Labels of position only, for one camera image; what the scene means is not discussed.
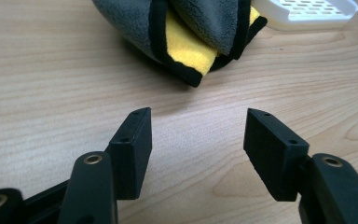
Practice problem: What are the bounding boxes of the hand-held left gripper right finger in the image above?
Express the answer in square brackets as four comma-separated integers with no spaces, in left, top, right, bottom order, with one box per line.
[242,107,310,203]

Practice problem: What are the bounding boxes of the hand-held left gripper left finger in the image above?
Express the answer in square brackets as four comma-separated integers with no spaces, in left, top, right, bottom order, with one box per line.
[104,106,154,201]

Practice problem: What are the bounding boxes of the white towel rack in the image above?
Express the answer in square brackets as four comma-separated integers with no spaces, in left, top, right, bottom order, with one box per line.
[250,0,358,33]

